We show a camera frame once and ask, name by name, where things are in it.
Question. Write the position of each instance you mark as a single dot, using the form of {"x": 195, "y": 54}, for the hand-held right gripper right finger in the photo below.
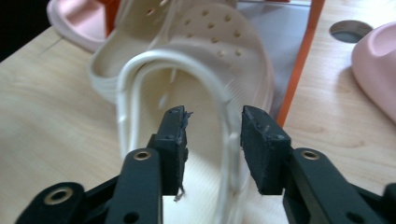
{"x": 264, "y": 152}

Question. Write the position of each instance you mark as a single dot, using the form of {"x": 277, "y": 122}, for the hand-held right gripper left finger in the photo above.
{"x": 172, "y": 149}

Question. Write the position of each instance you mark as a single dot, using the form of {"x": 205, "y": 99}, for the cream perforated clog slipper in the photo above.
{"x": 211, "y": 77}
{"x": 106, "y": 65}

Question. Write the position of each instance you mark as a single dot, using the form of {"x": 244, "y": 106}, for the white two-tier shoe rack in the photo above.
{"x": 280, "y": 40}

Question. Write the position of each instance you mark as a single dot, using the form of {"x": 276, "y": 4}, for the pink slide slipper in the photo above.
{"x": 378, "y": 68}
{"x": 77, "y": 21}

